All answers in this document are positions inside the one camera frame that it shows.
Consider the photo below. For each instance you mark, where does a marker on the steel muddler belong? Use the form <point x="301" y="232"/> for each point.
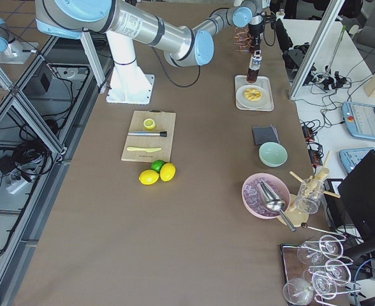
<point x="148" y="133"/>

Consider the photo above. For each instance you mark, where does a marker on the black computer monitor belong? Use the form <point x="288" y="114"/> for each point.
<point x="357" y="192"/>

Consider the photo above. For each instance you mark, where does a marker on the braided ring pastry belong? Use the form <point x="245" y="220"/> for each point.
<point x="252" y="94"/>

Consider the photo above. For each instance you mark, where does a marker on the cream serving tray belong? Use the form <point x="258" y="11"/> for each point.
<point x="262" y="82"/>

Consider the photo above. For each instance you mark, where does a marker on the wooden glass stand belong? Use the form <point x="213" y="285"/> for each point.
<point x="296" y="216"/>

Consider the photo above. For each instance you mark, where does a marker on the blue teach pendant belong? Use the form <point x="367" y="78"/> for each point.
<point x="359" y="119"/>
<point x="351" y="157"/>

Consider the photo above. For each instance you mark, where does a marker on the left yellow lemon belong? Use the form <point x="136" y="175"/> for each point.
<point x="148" y="177"/>

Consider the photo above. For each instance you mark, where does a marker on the mint green bowl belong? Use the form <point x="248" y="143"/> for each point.
<point x="273" y="154"/>

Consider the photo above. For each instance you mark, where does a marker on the tea bottle with white label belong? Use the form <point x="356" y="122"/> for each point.
<point x="254" y="67"/>

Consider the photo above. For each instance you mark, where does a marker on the cream round plate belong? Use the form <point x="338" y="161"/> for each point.
<point x="249" y="104"/>

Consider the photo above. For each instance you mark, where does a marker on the wine glass rack tray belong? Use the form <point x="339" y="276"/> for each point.
<point x="293" y="268"/>

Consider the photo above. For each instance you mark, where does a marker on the yellow lemon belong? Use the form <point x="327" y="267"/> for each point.
<point x="148" y="177"/>
<point x="167" y="172"/>

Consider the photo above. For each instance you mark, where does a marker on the lower middle wine glass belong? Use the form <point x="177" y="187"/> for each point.
<point x="324" y="285"/>

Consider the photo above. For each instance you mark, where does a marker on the wooden cutting board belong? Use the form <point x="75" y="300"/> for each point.
<point x="165" y="121"/>

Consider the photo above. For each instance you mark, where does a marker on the pink ice bowl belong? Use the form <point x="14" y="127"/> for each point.
<point x="252" y="200"/>

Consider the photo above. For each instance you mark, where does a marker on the copper wire bottle rack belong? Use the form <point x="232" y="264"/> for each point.
<point x="241" y="39"/>

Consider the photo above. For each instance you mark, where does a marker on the upper right wine glass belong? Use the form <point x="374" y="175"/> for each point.
<point x="330" y="247"/>

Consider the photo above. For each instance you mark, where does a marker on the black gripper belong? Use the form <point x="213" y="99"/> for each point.
<point x="256" y="30"/>

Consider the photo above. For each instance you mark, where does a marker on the upper left wine glass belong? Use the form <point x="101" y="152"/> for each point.
<point x="309" y="253"/>

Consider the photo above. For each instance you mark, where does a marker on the green lime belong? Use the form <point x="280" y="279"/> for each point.
<point x="157" y="165"/>

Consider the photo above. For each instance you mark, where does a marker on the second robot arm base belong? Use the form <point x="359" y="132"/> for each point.
<point x="13" y="50"/>

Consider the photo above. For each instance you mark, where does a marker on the right yellow lemon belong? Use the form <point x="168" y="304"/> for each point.
<point x="167" y="172"/>

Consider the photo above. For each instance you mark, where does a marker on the yellow plastic knife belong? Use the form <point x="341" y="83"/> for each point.
<point x="143" y="149"/>

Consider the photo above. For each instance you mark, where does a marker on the metal ice scoop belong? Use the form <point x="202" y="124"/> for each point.
<point x="274" y="203"/>

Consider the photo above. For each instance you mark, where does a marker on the white power strip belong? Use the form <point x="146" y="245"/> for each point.
<point x="16" y="185"/>

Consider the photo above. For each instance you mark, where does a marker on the bottom left wine glass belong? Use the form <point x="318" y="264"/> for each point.
<point x="297" y="291"/>

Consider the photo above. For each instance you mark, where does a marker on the middle right wine glass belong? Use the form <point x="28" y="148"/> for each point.
<point x="338" y="272"/>

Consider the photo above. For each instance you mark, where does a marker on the halved lemon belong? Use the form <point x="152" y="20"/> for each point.
<point x="149" y="124"/>

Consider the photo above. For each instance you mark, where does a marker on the clear glass tumbler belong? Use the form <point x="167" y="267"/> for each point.
<point x="309" y="195"/>

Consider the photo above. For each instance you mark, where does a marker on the grey folded cloth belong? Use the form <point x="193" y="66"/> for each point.
<point x="265" y="134"/>

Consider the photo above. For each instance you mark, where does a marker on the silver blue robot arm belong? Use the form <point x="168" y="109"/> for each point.
<point x="124" y="23"/>

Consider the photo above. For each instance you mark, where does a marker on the aluminium frame post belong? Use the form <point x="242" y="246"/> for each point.
<point x="320" y="35"/>

